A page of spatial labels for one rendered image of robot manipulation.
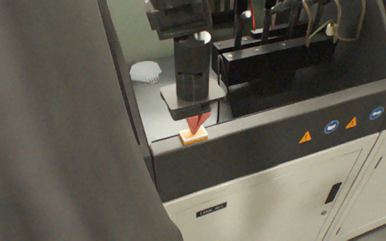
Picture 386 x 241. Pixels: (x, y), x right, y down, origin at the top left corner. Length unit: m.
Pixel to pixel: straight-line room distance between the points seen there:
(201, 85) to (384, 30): 0.54
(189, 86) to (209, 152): 0.19
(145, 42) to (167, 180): 0.55
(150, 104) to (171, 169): 0.31
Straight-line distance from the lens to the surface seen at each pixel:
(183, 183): 0.70
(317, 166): 0.93
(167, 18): 0.46
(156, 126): 0.84
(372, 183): 1.27
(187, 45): 0.48
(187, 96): 0.53
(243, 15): 0.80
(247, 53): 0.85
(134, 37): 1.06
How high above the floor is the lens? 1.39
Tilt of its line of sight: 42 degrees down
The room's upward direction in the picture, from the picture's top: straight up
